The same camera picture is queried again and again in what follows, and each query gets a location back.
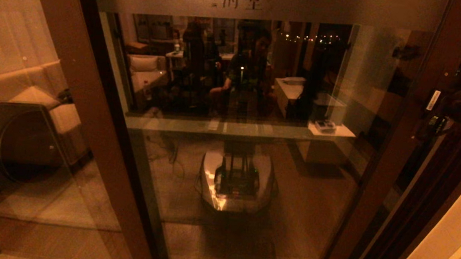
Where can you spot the brown framed glass sliding door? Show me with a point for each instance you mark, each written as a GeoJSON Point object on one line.
{"type": "Point", "coordinates": [378, 194]}

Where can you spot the dark brown door jamb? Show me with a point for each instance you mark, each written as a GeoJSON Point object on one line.
{"type": "Point", "coordinates": [443, 190]}

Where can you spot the grey sofa with light cushions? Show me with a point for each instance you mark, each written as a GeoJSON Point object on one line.
{"type": "Point", "coordinates": [67, 115]}

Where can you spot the small dark object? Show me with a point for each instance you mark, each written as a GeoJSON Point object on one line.
{"type": "Point", "coordinates": [65, 95]}

